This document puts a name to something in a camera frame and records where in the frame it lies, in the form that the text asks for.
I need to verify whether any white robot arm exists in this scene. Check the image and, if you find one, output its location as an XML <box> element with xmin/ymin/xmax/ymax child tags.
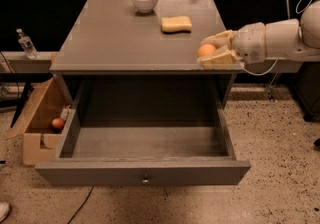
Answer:
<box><xmin>197</xmin><ymin>1</ymin><xmax>320</xmax><ymax>69</ymax></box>

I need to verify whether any white shoe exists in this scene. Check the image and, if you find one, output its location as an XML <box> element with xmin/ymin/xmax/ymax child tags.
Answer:
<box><xmin>0</xmin><ymin>202</ymin><xmax>11</xmax><ymax>223</ymax></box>

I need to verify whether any white cable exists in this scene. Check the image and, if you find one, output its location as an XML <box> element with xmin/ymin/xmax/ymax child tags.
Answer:
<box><xmin>242</xmin><ymin>0</ymin><xmax>315</xmax><ymax>77</ymax></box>

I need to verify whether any orange fruit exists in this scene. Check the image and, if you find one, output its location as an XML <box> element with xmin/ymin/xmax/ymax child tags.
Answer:
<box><xmin>197</xmin><ymin>44</ymin><xmax>216</xmax><ymax>57</ymax></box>

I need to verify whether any metal drawer knob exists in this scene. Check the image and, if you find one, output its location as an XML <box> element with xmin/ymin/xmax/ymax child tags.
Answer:
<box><xmin>141</xmin><ymin>175</ymin><xmax>150</xmax><ymax>185</ymax></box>

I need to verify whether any grey cabinet counter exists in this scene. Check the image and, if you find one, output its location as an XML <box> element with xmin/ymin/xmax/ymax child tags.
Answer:
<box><xmin>49</xmin><ymin>0</ymin><xmax>245</xmax><ymax>109</ymax></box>

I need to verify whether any grey open top drawer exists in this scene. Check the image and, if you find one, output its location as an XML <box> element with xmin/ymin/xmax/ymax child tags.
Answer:
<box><xmin>36</xmin><ymin>77</ymin><xmax>250</xmax><ymax>186</ymax></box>

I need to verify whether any cardboard box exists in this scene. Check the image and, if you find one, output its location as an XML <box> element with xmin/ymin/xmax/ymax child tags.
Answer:
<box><xmin>7</xmin><ymin>77</ymin><xmax>67</xmax><ymax>165</ymax></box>

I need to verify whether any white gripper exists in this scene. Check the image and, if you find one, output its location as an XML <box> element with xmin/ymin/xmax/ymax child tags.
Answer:
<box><xmin>198</xmin><ymin>22</ymin><xmax>266</xmax><ymax>67</ymax></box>

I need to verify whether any black floor cable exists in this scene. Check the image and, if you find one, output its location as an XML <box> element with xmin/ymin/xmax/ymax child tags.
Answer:
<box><xmin>66</xmin><ymin>186</ymin><xmax>95</xmax><ymax>224</ymax></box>

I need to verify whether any red apple in box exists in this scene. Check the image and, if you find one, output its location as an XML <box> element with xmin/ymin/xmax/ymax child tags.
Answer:
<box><xmin>51</xmin><ymin>118</ymin><xmax>65</xmax><ymax>131</ymax></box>

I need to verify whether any yellow sponge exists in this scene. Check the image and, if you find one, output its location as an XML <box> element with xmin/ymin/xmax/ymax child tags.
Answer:
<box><xmin>161</xmin><ymin>16</ymin><xmax>192</xmax><ymax>33</ymax></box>

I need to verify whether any small white packet in box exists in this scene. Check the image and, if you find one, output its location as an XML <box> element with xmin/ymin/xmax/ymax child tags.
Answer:
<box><xmin>60</xmin><ymin>107</ymin><xmax>71</xmax><ymax>121</ymax></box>

